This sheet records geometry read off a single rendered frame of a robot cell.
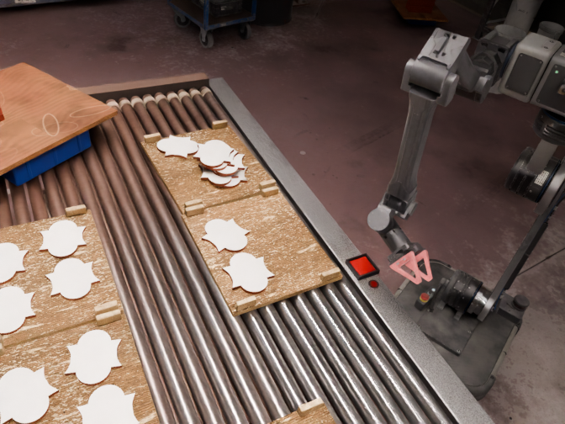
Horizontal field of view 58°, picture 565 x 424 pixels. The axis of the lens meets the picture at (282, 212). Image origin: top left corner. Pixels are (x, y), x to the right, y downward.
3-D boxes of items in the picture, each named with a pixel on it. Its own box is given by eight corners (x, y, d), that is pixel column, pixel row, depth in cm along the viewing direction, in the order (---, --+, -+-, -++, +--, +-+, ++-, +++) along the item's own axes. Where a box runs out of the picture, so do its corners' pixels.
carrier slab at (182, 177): (228, 127, 203) (228, 124, 202) (277, 190, 178) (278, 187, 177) (140, 145, 187) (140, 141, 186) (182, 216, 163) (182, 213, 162)
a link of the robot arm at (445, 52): (476, 29, 103) (430, 15, 107) (445, 93, 106) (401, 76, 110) (494, 79, 143) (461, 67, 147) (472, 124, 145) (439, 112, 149)
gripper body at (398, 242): (390, 263, 131) (374, 239, 134) (403, 261, 140) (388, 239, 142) (410, 248, 129) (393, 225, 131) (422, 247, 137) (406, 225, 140)
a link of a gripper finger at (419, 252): (414, 288, 133) (393, 258, 136) (422, 286, 139) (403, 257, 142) (435, 274, 130) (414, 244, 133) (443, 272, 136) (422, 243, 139)
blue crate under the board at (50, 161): (36, 113, 194) (30, 90, 187) (94, 146, 184) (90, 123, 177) (-43, 150, 174) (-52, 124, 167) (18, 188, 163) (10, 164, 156)
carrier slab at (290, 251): (278, 193, 177) (279, 190, 175) (341, 279, 151) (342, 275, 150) (181, 218, 162) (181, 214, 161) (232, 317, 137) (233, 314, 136)
